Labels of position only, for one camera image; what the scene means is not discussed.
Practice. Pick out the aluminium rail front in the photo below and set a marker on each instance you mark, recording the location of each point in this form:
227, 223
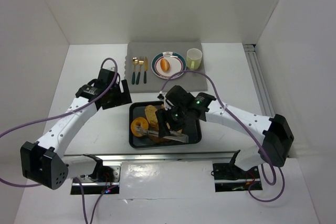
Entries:
147, 157

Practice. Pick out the bread slice left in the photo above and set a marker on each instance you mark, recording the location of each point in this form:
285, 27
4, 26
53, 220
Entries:
150, 113

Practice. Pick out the grey cloth placemat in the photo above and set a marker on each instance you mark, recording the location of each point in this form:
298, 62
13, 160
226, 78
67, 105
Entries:
191, 82

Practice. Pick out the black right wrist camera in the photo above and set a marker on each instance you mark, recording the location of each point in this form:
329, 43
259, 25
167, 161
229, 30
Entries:
178, 97

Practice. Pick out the aluminium rail right side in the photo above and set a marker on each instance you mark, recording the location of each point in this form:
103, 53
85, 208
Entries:
258, 80

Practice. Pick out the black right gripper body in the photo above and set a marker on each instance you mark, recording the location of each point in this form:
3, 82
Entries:
163, 122

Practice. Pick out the aluminium rail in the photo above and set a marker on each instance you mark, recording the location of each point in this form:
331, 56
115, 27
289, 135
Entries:
147, 157
258, 80

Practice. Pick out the gold spoon green handle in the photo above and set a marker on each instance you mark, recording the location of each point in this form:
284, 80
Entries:
135, 61

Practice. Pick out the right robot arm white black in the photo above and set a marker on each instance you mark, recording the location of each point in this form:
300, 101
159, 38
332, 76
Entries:
273, 136

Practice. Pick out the white plate green red rim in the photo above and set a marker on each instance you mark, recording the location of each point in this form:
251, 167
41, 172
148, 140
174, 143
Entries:
177, 64

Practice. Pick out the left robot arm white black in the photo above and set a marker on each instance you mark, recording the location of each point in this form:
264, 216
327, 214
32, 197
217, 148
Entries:
44, 160

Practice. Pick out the gold knife green handle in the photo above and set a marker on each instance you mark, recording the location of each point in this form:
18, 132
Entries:
145, 70

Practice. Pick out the orange round bun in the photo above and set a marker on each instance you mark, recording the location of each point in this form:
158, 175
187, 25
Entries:
165, 65

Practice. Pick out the orange glazed donut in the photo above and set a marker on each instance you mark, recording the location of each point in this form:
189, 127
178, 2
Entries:
139, 127

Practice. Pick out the light green mug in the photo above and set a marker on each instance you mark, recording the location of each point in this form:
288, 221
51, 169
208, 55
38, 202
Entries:
194, 58

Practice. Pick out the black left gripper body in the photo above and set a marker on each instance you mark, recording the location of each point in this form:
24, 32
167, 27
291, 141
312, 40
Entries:
115, 96

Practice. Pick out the black baking tray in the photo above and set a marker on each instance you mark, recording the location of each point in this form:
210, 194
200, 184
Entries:
193, 129

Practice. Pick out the brown chocolate croissant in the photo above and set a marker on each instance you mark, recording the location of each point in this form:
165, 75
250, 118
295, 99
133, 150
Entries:
157, 140

